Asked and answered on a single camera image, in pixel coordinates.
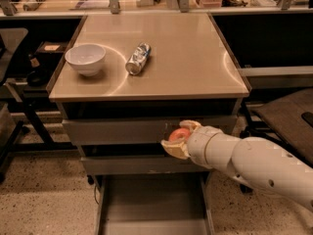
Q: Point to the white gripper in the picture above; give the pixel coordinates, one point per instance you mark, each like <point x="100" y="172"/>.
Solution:
<point x="197" y="144"/>

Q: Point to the red apple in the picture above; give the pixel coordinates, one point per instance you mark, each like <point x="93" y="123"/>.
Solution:
<point x="180" y="133"/>

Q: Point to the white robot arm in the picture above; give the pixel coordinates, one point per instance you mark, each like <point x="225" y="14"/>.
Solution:
<point x="235" y="147"/>

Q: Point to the middle grey drawer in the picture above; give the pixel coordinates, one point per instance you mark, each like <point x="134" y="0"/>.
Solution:
<point x="138" y="165"/>

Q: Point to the open bottom grey drawer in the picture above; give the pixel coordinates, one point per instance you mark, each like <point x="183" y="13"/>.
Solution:
<point x="154" y="204"/>

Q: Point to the top grey drawer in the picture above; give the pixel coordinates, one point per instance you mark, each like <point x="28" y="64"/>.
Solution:
<point x="114" y="131"/>

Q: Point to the grey drawer cabinet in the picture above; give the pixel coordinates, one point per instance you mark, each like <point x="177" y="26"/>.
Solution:
<point x="189" y="74"/>

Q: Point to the crushed silver soda can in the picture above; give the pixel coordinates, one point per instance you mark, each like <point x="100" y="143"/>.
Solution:
<point x="138" y="59"/>

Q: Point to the black office chair right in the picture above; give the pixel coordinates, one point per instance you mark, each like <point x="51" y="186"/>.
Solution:
<point x="282" y="133"/>

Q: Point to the white bowl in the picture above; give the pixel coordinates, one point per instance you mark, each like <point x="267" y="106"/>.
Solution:
<point x="86" y="59"/>

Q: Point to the dark bottle on shelf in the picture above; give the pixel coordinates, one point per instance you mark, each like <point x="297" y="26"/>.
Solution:
<point x="38" y="75"/>

